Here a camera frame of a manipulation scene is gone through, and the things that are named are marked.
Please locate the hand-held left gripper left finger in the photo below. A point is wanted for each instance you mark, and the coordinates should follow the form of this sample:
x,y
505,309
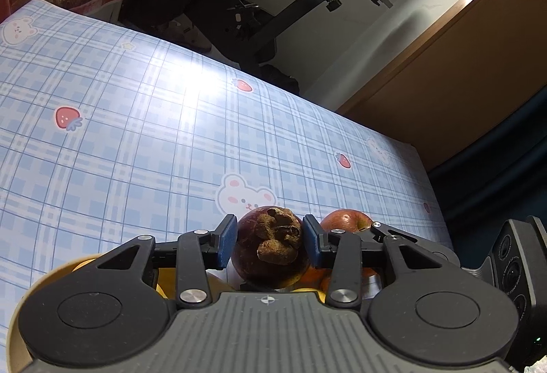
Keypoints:
x,y
226,242

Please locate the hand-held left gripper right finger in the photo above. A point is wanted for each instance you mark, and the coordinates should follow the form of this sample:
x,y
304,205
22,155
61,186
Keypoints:
x,y
311,242

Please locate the dark purple mangosteen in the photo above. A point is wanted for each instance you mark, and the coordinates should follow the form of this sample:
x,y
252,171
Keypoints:
x,y
248,242

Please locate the yellow bowl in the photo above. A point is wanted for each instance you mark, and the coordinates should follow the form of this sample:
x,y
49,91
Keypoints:
x,y
15,334

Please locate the red apple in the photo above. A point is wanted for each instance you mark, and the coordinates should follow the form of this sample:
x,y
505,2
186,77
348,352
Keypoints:
x,y
342,220

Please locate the dark blue curtain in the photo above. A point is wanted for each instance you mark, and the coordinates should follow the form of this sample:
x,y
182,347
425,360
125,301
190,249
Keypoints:
x,y
504,168

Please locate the blue plaid tablecloth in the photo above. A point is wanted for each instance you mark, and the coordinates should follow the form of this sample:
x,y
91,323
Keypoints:
x,y
149,142

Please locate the black shoe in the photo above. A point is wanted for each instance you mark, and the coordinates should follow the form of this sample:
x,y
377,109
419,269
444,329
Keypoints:
x,y
280,78

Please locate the brown wooden cabinet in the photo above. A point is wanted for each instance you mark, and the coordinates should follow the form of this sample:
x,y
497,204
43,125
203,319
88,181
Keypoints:
x,y
470,69

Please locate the black exercise bike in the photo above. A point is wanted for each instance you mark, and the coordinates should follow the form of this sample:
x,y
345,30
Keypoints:
x,y
273,27

